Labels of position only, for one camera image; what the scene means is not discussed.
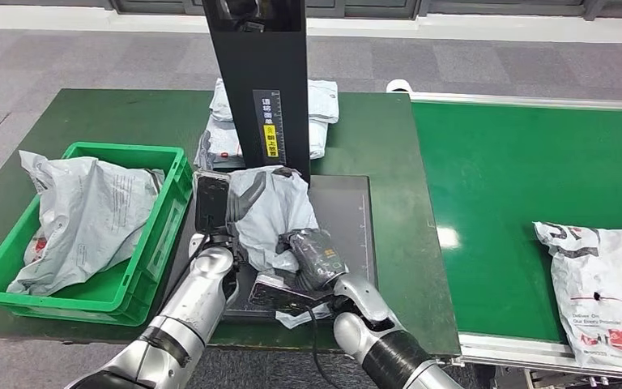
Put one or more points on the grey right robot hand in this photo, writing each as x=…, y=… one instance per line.
x=313, y=257

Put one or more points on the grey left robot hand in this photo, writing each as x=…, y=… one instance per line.
x=244, y=201

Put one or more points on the grey-white poly mailer parcel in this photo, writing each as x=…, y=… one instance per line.
x=273, y=209
x=85, y=215

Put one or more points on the white parcel with red print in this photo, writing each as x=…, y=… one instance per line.
x=601, y=279

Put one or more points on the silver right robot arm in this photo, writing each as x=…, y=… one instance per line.
x=386, y=349

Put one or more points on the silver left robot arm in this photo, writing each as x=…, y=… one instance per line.
x=198, y=306

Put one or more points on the black inbound scanner machine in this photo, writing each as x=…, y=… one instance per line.
x=343, y=225

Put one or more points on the white conveyor end roller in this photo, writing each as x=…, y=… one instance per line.
x=398, y=86

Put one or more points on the green conveyor belt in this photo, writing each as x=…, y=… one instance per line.
x=504, y=172

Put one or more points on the grey mailer bag red mark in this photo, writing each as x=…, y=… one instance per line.
x=217, y=145

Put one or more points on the ruler sticker with yellow patch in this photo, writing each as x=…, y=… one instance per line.
x=269, y=121

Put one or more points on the white label on crate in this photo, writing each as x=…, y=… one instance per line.
x=165, y=241

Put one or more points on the folded grey mailer bag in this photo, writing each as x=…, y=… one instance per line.
x=323, y=101

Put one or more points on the green plastic crate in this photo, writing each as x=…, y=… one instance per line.
x=107, y=292

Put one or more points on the grey framed glass partition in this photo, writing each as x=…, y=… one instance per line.
x=450, y=8

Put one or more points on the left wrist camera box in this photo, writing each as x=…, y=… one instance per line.
x=212, y=201

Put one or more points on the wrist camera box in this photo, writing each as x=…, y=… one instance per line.
x=212, y=201
x=284, y=298

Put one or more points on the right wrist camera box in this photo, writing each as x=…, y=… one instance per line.
x=284, y=298

